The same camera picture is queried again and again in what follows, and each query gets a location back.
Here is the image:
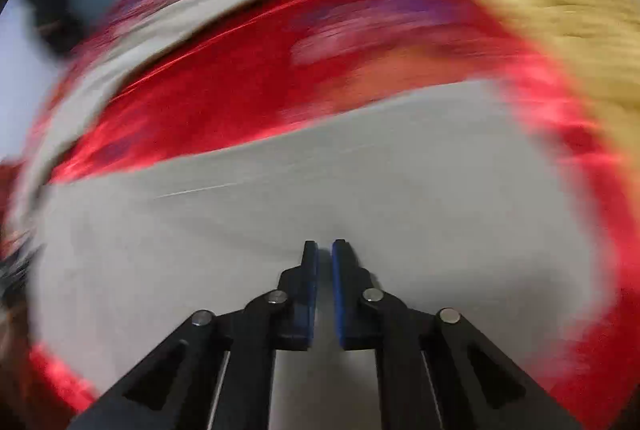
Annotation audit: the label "beige pants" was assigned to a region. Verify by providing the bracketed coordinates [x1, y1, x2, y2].
[8, 0, 609, 430]

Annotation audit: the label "red floral satin bedspread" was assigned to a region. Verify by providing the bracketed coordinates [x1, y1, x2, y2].
[1, 0, 639, 429]

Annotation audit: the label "black hanging garment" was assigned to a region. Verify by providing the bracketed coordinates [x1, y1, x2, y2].
[27, 0, 89, 59]

